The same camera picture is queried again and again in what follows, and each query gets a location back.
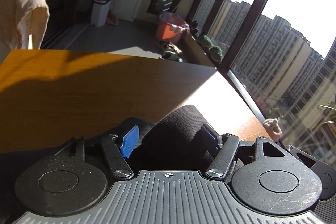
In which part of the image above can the pink plastic bucket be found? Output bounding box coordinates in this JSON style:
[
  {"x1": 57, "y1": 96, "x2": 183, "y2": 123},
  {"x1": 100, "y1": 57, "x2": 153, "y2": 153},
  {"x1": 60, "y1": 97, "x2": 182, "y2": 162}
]
[{"x1": 155, "y1": 11, "x2": 190, "y2": 44}]

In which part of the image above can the green round cactus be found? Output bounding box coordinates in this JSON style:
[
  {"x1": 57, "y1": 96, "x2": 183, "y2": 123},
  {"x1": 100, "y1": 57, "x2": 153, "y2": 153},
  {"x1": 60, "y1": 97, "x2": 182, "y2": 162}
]
[
  {"x1": 197, "y1": 35, "x2": 213, "y2": 48},
  {"x1": 209, "y1": 46, "x2": 223, "y2": 63}
]

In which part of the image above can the beige cloth on chair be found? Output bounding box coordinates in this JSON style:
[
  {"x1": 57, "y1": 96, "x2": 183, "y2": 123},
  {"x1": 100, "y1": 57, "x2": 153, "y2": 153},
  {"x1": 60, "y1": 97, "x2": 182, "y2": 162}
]
[{"x1": 1, "y1": 0, "x2": 50, "y2": 50}]

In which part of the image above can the dark knitted garment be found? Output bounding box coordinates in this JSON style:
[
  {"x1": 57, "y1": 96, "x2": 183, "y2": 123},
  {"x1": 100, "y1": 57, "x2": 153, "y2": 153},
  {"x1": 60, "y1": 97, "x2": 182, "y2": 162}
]
[{"x1": 0, "y1": 104, "x2": 245, "y2": 224}]

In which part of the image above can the pair of slippers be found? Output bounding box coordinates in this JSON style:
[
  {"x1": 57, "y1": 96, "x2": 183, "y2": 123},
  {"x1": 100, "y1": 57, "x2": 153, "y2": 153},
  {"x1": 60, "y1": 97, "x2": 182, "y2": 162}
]
[{"x1": 159, "y1": 41, "x2": 183, "y2": 63}]

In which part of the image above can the white trash bin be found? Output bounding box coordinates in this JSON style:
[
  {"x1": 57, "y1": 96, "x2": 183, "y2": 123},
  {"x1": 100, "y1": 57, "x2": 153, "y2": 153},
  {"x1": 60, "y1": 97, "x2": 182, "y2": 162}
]
[{"x1": 90, "y1": 0, "x2": 112, "y2": 27}]

